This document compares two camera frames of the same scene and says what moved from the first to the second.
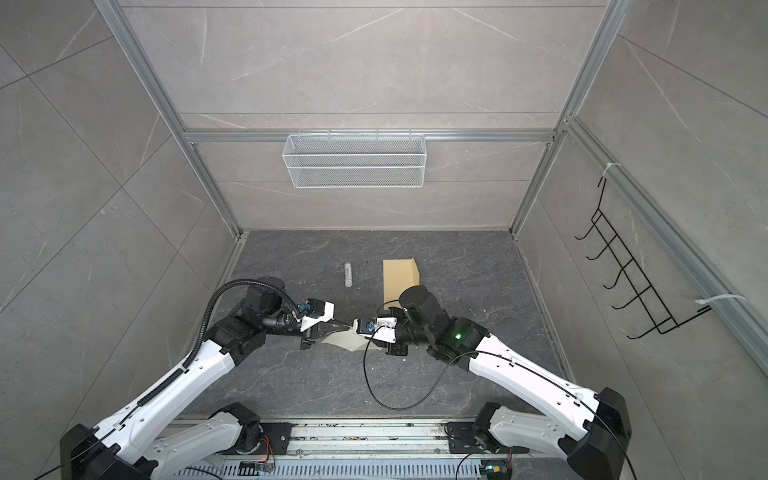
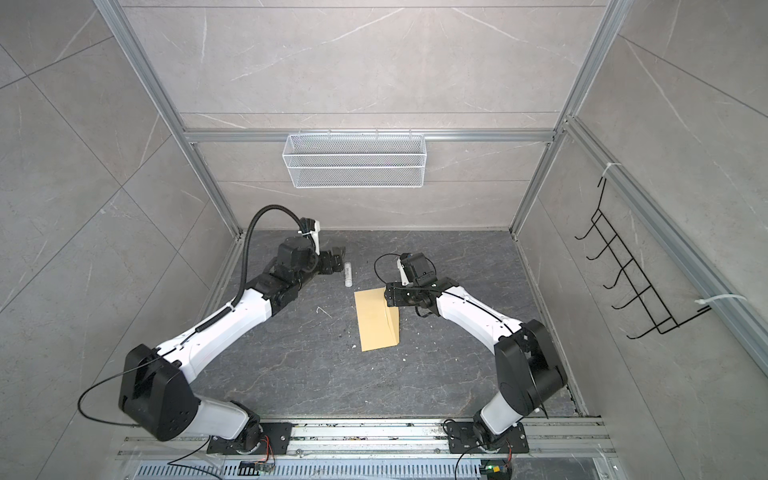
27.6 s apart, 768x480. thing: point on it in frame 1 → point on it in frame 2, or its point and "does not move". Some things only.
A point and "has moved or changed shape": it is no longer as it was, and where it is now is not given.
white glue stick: [348, 274] does not move
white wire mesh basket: [356, 160] does not move
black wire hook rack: [655, 310] does not move
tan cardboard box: [398, 276] has moved or changed shape
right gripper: [396, 349] → [393, 294]
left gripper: [309, 338] → [337, 262]
